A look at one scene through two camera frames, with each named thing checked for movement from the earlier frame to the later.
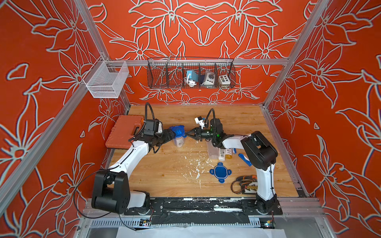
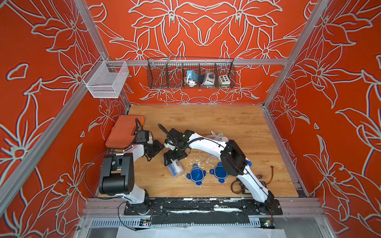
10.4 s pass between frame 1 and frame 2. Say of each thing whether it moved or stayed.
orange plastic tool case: stayed
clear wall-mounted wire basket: stayed
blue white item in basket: stayed
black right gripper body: moved
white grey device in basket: stayed
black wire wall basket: stayed
